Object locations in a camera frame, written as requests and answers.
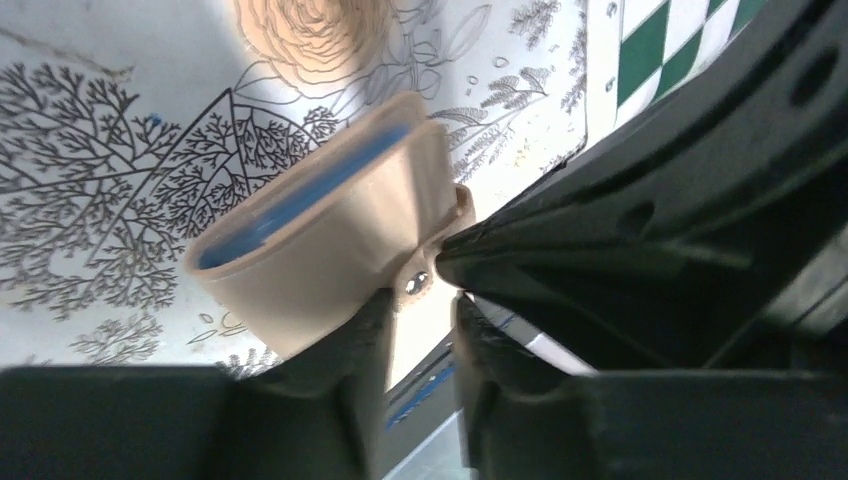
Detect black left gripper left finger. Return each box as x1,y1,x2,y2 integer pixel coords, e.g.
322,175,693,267
1,289,394,479

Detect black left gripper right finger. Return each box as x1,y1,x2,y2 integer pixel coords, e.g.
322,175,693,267
453,296,847,479

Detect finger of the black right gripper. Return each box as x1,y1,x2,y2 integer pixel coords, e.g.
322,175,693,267
437,1,847,370

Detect blue credit card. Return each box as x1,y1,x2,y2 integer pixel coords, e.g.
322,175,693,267
198,126,411,269

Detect green white chessboard mat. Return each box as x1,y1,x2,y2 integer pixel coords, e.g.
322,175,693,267
585,0,766,146

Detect floral table mat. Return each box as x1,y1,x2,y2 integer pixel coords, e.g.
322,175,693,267
1,1,586,376

